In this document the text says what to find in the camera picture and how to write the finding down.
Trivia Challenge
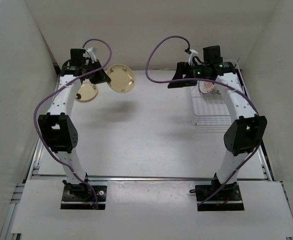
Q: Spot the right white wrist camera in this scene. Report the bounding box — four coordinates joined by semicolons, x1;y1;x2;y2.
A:
184;47;199;66

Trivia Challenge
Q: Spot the aluminium rail bar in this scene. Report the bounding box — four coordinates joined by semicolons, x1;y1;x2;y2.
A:
36;173;269;182

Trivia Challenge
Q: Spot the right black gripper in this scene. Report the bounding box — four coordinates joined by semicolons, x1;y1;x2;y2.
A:
167;62;209;89

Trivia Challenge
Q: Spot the green rim text plate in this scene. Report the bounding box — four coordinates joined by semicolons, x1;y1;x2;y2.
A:
210;87;221;95

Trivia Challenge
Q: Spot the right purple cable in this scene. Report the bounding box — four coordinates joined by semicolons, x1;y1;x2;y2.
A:
145;36;260;207

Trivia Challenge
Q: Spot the purple cable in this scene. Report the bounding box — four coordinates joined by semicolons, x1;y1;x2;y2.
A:
145;36;260;207
33;38;112;208

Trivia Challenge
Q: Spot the orange sunburst plate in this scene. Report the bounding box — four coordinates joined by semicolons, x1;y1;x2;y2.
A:
198;81;215;94

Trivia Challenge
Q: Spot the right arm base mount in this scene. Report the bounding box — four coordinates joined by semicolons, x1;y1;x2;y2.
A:
189;182;245;212

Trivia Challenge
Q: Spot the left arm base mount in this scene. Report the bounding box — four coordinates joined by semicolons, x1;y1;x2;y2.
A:
60;180;108;210

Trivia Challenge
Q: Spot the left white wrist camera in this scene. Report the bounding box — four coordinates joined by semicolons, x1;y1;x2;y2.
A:
86;47;97;63

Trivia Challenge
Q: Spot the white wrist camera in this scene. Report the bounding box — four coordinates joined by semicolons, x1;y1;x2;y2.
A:
86;47;97;63
184;47;199;66

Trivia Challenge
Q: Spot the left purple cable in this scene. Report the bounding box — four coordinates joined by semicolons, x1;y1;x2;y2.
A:
33;38;112;208

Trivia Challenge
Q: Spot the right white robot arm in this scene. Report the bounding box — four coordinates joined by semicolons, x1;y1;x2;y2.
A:
167;45;267;200

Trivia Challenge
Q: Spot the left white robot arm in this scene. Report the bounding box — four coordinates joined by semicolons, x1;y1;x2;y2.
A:
37;47;110;201

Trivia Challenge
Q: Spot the white front board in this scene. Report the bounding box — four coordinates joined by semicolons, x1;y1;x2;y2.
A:
11;180;293;240

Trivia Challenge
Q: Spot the white wire dish rack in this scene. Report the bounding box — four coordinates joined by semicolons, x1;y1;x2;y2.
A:
187;82;232;128

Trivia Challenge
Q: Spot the cream plate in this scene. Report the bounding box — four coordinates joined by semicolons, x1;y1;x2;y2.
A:
76;80;98;102
106;64;136;93

